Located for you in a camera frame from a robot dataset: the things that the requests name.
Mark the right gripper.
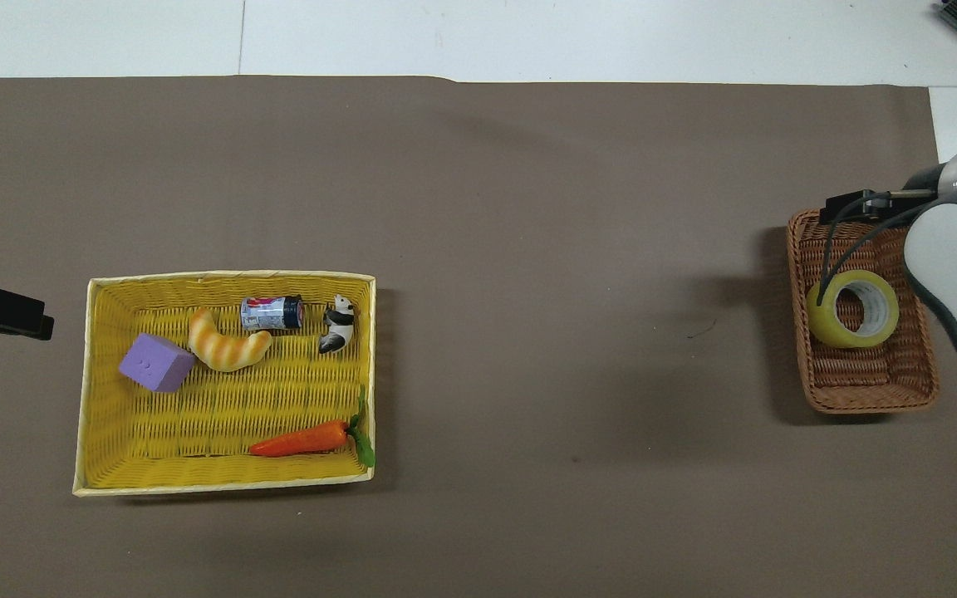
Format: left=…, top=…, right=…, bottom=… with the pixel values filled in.
left=890, top=164, right=950, bottom=208

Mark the yellow tape roll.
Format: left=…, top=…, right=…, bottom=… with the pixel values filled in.
left=806, top=269, right=901, bottom=350

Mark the brown wicker basket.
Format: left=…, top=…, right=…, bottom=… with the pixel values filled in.
left=786, top=207, right=941, bottom=414

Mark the yellow woven basket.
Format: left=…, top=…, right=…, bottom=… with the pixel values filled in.
left=73, top=270, right=378, bottom=498

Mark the panda figurine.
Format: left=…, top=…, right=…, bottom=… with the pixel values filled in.
left=318, top=295, right=356, bottom=355

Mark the small silver can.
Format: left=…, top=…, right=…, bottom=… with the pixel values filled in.
left=240, top=295, right=306, bottom=331

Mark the orange carrot toy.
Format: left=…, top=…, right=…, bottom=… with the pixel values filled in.
left=249, top=385, right=377, bottom=468

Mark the striped croissant toy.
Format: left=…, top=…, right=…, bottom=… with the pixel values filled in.
left=188, top=307, right=273, bottom=373

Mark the purple foam cube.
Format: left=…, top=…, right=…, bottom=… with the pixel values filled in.
left=119, top=333, right=196, bottom=394

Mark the black cable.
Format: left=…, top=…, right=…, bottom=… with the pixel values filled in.
left=815, top=189, right=940, bottom=313

